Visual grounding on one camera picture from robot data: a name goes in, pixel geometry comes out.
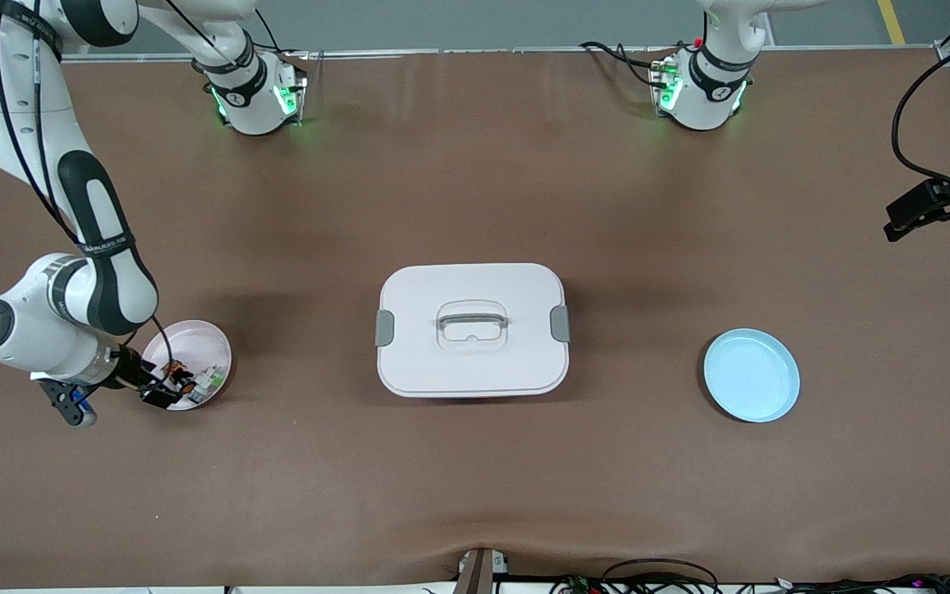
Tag orange push-button switch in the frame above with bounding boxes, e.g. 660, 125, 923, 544
162, 360, 197, 394

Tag white lidded storage box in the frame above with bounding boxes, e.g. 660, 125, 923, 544
374, 262, 571, 400

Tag pink round plate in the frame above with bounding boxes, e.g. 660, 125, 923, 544
139, 319, 233, 413

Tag light blue round plate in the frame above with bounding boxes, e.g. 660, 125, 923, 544
703, 328, 802, 424

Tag green push-button switch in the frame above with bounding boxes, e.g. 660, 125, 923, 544
189, 365, 227, 406

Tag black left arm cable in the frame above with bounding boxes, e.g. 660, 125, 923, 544
891, 31, 950, 207

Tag black base cable bundle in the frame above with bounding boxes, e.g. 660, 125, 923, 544
252, 7, 311, 60
579, 38, 674, 90

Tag black table edge cables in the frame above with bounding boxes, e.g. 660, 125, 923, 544
549, 558, 950, 594

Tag metal table edge bracket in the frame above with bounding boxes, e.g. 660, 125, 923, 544
452, 546, 510, 594

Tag silver table edge rail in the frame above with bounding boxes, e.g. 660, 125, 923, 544
59, 43, 942, 64

